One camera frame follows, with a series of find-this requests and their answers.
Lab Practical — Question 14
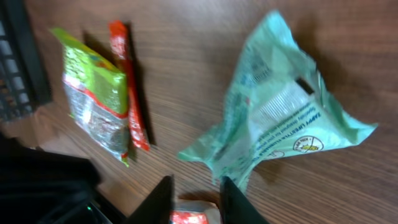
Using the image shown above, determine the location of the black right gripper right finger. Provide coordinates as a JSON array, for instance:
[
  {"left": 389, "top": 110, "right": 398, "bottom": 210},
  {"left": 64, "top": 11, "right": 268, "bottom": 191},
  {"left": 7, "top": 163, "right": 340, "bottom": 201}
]
[{"left": 220, "top": 177, "right": 269, "bottom": 224}]

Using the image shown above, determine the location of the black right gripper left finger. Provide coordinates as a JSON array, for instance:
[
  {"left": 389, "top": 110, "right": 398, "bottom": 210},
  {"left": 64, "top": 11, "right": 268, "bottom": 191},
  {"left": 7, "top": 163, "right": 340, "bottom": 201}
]
[{"left": 127, "top": 175, "right": 174, "bottom": 224}]

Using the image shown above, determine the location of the teal wipes packet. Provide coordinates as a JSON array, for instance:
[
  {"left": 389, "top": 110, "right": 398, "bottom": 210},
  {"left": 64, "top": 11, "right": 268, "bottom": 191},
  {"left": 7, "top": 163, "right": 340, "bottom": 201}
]
[{"left": 178, "top": 11, "right": 376, "bottom": 191}]

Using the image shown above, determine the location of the green snack packet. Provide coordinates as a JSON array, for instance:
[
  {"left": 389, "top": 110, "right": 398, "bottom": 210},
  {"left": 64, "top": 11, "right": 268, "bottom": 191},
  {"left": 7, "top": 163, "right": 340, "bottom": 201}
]
[{"left": 51, "top": 28, "right": 130, "bottom": 166}]

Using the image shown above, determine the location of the red candy bar wrapper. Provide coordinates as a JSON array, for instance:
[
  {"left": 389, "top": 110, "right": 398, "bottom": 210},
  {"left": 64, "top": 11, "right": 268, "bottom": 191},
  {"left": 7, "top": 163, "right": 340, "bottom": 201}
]
[{"left": 109, "top": 20, "right": 150, "bottom": 151}]

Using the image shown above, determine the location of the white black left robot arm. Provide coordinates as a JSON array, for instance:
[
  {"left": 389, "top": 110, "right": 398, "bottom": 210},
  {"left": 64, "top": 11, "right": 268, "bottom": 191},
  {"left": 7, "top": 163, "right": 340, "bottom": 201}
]
[{"left": 1, "top": 135, "right": 126, "bottom": 224}]

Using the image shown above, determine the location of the grey plastic mesh basket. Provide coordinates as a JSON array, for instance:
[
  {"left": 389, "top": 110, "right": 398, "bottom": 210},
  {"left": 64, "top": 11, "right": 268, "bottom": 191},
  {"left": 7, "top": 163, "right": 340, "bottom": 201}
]
[{"left": 1, "top": 0, "right": 52, "bottom": 122}]

